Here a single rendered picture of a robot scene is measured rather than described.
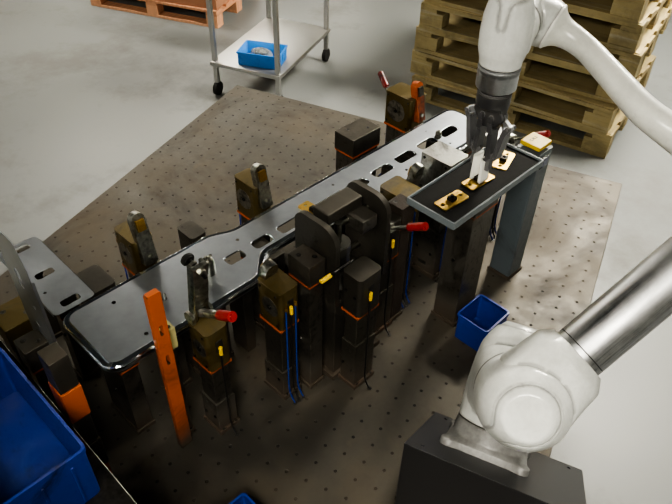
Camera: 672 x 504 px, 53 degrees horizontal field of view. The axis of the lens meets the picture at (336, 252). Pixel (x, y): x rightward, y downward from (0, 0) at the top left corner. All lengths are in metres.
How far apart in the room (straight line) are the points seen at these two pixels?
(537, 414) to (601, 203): 1.43
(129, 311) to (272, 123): 1.36
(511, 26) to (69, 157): 3.00
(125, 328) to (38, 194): 2.31
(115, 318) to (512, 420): 0.87
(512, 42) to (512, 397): 0.70
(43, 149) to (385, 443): 2.97
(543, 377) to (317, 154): 1.58
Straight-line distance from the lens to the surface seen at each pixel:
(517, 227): 1.99
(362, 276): 1.49
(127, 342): 1.52
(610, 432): 2.74
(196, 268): 1.33
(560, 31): 1.59
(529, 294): 2.08
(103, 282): 1.70
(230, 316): 1.32
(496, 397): 1.19
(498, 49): 1.45
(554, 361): 1.22
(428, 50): 4.27
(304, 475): 1.63
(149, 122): 4.23
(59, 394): 1.32
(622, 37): 3.86
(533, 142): 1.86
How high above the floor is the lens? 2.11
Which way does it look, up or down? 42 degrees down
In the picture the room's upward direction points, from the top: 1 degrees clockwise
